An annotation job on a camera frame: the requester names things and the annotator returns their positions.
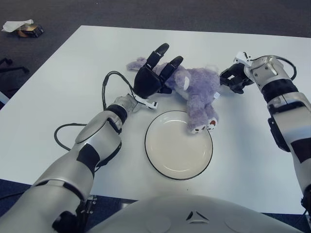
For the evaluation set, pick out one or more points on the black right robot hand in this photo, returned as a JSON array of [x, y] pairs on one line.
[[233, 75]]

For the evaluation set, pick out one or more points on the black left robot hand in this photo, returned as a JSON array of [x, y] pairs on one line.
[[145, 82]]

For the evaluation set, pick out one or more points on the purple plush bunny doll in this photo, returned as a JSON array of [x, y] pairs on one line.
[[199, 82]]

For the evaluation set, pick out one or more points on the white plate with black rim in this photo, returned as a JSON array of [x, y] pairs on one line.
[[175, 150]]

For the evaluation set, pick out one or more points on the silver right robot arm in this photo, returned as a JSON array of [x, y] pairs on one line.
[[279, 87]]

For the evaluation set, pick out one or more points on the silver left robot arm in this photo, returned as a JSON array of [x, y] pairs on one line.
[[97, 136]]

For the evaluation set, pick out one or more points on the black and orange box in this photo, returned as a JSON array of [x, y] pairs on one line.
[[34, 31]]

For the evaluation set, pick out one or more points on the black office chair base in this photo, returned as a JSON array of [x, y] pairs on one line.
[[14, 69]]

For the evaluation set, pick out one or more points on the white desk edge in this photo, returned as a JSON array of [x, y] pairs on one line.
[[3, 97]]

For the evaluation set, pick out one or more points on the grey robot torso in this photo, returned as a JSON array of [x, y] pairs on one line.
[[194, 218]]

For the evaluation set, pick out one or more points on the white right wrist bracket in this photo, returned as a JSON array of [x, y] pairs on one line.
[[241, 56]]

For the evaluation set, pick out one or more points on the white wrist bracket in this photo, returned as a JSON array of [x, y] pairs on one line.
[[241, 56], [150, 104]]

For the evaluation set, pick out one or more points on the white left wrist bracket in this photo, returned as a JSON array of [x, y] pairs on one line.
[[150, 104]]

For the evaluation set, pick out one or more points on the metal table bracket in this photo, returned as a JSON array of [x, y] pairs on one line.
[[90, 204]]

